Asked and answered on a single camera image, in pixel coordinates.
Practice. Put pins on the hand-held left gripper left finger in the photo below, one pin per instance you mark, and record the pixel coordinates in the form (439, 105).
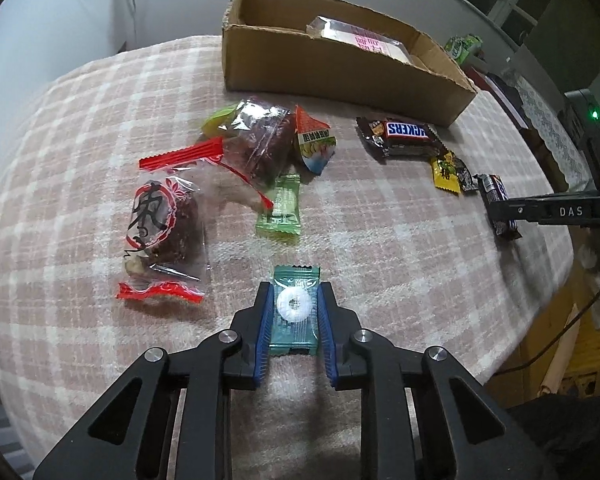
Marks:
(263, 330)

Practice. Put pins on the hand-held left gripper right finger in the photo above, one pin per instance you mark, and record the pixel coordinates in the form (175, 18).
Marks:
(326, 330)

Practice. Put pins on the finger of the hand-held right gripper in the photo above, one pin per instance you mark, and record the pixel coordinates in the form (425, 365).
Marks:
(570, 210)

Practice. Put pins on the mini dark chocolate bar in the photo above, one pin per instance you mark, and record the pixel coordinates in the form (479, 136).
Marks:
(495, 186)

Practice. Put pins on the yellow candy packet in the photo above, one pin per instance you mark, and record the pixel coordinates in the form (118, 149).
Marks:
(445, 172)

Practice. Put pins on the clear red-edged date packet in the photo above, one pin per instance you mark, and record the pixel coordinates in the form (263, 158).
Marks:
(160, 220)

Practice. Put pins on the brown chocolate bar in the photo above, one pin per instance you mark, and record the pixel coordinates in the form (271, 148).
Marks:
(405, 132)

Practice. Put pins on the orange and blue triangular packet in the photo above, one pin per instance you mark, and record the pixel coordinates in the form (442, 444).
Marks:
(312, 145)

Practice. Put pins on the clear red-edged dark cake packet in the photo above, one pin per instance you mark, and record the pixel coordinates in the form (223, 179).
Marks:
(260, 140)

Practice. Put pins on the brown cardboard box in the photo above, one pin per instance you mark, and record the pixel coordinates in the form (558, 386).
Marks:
(330, 80)

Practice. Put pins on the white lace cloth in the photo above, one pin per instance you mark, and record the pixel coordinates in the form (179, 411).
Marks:
(540, 110)

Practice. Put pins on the pink plaid tablecloth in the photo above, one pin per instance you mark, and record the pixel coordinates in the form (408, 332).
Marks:
(380, 260)

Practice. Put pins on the dark flat board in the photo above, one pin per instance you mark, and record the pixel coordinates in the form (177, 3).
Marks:
(505, 95)

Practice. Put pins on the small black-white candy packet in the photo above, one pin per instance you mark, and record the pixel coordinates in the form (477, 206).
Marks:
(467, 177)

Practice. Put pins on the green candy packet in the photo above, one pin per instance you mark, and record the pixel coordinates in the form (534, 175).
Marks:
(280, 205)

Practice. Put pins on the yellow box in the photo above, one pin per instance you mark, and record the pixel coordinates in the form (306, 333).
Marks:
(587, 355)

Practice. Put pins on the green printed packet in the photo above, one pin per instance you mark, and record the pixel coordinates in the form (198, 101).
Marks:
(462, 47)

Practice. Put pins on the yellow-green snack packet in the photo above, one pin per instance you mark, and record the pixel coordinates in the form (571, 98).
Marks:
(220, 119)

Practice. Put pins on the clear pink-print bread packet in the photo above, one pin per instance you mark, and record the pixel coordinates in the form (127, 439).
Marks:
(375, 42)

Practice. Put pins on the dark cloth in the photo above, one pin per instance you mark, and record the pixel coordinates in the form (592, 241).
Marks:
(570, 440)

